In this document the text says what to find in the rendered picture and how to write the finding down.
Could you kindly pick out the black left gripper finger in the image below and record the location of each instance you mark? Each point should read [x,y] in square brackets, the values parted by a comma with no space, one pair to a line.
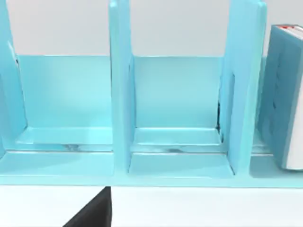
[97,210]

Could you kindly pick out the light blue rack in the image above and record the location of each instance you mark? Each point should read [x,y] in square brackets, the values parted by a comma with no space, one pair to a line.
[71,99]

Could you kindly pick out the blue and white book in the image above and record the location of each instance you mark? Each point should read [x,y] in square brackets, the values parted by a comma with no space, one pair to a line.
[281,94]

